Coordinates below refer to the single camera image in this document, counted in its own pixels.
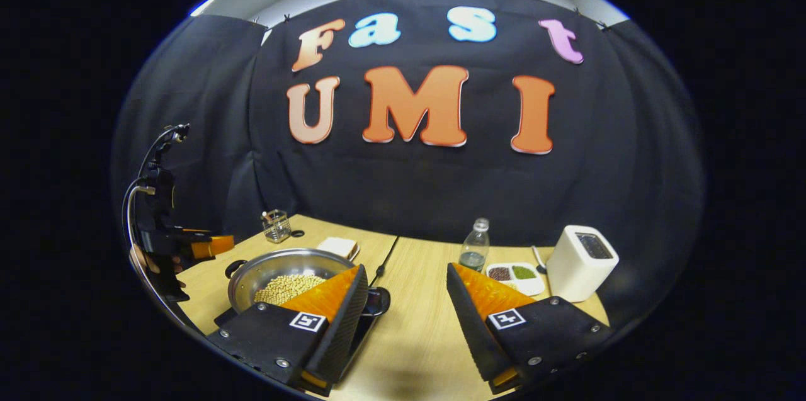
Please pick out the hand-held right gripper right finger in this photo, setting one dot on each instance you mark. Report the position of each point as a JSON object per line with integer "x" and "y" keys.
{"x": 469, "y": 325}

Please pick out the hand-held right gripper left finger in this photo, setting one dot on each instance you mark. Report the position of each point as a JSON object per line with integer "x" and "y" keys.
{"x": 343, "y": 332}

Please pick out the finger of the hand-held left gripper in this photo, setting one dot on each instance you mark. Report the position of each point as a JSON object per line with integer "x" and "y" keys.
{"x": 217, "y": 245}

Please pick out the black induction cooktop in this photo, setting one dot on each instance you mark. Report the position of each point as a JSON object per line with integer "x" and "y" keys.
{"x": 365, "y": 332}

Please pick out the stainless steel pot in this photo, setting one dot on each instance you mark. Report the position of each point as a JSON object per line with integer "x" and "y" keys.
{"x": 277, "y": 262}

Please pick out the large soybean pile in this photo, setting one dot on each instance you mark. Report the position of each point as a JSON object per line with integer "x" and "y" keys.
{"x": 283, "y": 291}

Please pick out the red bean pile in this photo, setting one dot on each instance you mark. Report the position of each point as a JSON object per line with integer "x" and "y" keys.
{"x": 500, "y": 273}

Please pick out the white divided tray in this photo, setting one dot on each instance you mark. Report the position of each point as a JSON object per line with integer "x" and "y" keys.
{"x": 532, "y": 288}

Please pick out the small white plate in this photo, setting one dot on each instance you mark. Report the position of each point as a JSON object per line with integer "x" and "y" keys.
{"x": 354, "y": 256}

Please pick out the green mung bean pile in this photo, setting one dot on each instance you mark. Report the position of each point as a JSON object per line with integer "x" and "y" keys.
{"x": 524, "y": 272}

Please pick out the clear plastic water bottle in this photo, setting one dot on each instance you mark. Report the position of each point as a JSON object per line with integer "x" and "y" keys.
{"x": 475, "y": 247}

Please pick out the sandwich with lettuce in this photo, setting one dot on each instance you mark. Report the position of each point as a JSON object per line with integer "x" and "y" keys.
{"x": 337, "y": 245}

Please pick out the white toaster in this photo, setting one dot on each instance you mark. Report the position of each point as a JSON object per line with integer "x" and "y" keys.
{"x": 576, "y": 269}

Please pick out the black backdrop cloth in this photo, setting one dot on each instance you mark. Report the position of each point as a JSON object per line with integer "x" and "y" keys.
{"x": 409, "y": 193}

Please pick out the small ceiling light panel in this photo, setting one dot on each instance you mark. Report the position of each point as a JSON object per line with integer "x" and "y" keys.
{"x": 204, "y": 5}

